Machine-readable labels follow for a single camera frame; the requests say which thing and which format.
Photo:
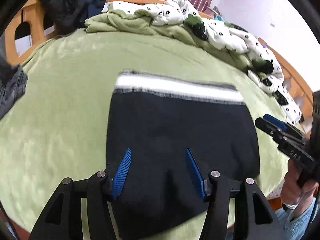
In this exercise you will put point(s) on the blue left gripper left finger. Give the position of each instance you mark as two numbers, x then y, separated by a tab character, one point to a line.
116	184

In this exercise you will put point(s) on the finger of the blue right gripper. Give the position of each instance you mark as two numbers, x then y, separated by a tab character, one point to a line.
266	126
276	122

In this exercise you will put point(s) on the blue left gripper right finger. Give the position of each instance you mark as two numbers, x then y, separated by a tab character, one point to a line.
199	183

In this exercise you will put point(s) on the black pants with white waistband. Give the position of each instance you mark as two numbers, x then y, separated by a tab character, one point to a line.
158	118

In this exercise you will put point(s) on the person's right hand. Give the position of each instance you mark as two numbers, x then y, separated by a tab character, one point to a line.
291	193

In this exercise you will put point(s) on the green fleece bed blanket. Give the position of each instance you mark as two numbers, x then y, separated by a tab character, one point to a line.
62	99

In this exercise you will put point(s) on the white floral quilt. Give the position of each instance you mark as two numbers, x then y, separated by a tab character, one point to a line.
264	69

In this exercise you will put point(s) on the grey garment on bedframe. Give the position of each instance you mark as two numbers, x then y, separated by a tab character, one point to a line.
13	82

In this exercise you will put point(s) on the navy blue garment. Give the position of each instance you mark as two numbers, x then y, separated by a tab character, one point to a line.
92	8

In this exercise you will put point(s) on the black jacket on bedframe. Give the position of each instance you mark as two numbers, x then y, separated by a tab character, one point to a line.
66	14

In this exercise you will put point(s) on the wooden bed frame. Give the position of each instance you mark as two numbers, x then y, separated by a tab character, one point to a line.
27	27

